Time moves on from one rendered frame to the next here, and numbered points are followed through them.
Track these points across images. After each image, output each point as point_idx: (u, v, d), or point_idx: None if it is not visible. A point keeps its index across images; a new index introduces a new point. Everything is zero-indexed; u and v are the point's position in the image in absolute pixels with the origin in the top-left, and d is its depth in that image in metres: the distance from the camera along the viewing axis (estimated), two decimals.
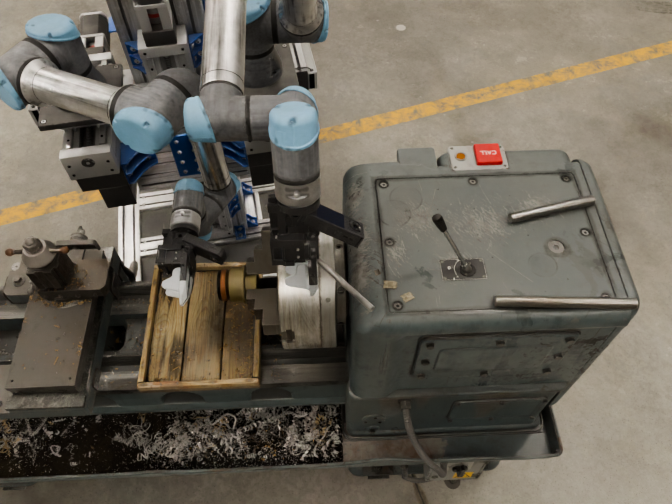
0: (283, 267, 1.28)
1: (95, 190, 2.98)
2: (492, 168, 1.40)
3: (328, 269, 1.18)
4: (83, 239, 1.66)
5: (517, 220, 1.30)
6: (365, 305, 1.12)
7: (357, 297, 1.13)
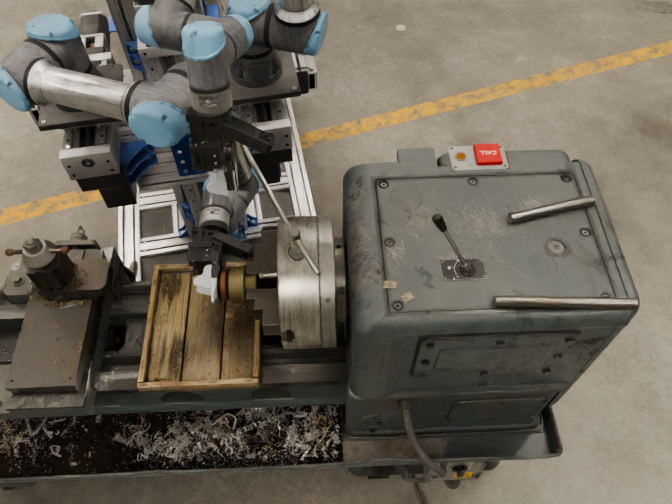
0: (283, 267, 1.28)
1: (95, 190, 2.98)
2: (492, 168, 1.40)
3: (271, 193, 1.27)
4: (83, 239, 1.66)
5: (517, 220, 1.30)
6: (247, 148, 1.29)
7: (252, 157, 1.28)
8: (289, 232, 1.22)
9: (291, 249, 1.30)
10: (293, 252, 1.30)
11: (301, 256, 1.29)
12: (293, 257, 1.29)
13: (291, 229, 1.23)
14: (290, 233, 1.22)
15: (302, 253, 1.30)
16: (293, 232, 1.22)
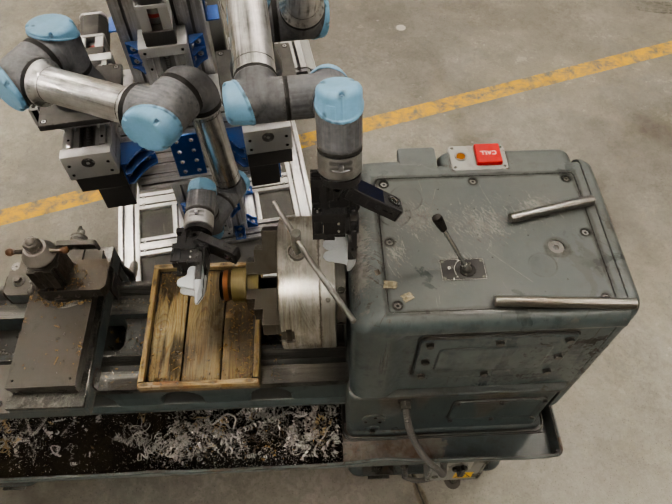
0: (283, 267, 1.28)
1: (95, 190, 2.98)
2: (492, 168, 1.40)
3: (319, 274, 1.18)
4: (83, 239, 1.66)
5: (517, 220, 1.30)
6: (347, 316, 1.11)
7: (341, 307, 1.12)
8: (300, 232, 1.22)
9: (303, 254, 1.30)
10: (301, 251, 1.30)
11: None
12: None
13: (298, 238, 1.22)
14: (299, 231, 1.22)
15: (292, 250, 1.30)
16: (296, 232, 1.22)
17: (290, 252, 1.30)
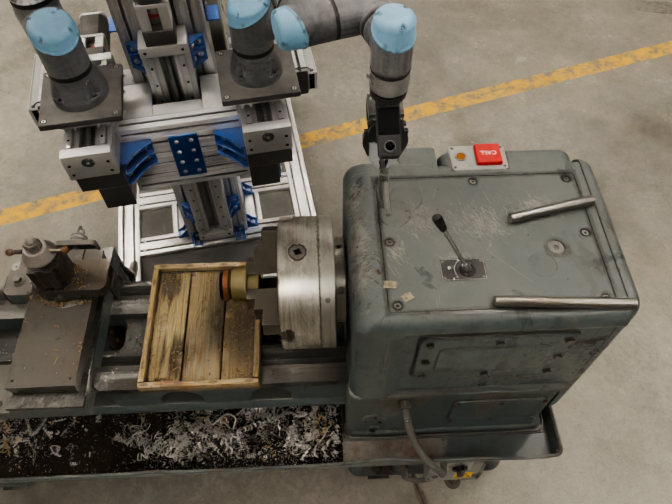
0: (283, 267, 1.28)
1: (95, 190, 2.98)
2: (492, 168, 1.40)
3: None
4: (83, 239, 1.66)
5: (517, 220, 1.30)
6: None
7: None
8: (379, 170, 1.25)
9: (303, 254, 1.30)
10: (301, 251, 1.30)
11: (293, 247, 1.30)
12: (301, 246, 1.31)
13: (383, 170, 1.26)
14: (380, 171, 1.25)
15: (292, 250, 1.30)
16: (383, 171, 1.25)
17: (290, 252, 1.30)
